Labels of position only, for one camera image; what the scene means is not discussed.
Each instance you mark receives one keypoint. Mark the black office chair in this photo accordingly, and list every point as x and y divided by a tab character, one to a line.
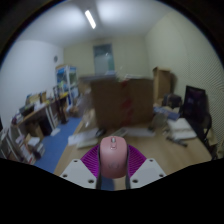
196	110

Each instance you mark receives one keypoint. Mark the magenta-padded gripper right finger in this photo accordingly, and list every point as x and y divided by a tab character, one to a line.
148	173

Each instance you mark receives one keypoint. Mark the blue book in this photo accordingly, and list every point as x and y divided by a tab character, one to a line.
166	113

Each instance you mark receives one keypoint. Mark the tall open cardboard box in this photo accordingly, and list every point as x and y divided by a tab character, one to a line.
162	83

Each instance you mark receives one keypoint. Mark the ceiling tube light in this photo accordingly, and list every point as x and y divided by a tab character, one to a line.
90	19

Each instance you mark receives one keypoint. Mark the pink computer mouse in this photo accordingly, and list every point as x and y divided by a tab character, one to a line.
113	157

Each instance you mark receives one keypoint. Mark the large brown cardboard box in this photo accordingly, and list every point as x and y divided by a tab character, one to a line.
121	103

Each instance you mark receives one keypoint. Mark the cluttered shelf unit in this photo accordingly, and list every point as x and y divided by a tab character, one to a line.
26	126

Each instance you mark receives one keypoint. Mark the white book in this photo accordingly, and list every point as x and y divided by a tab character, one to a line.
181	129

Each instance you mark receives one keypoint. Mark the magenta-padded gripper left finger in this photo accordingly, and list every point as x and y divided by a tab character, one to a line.
78	173

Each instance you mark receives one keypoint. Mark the blue glass display cabinet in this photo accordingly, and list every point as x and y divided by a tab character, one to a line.
67	81

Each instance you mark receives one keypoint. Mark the round wall clock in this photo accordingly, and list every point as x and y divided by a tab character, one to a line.
55	58

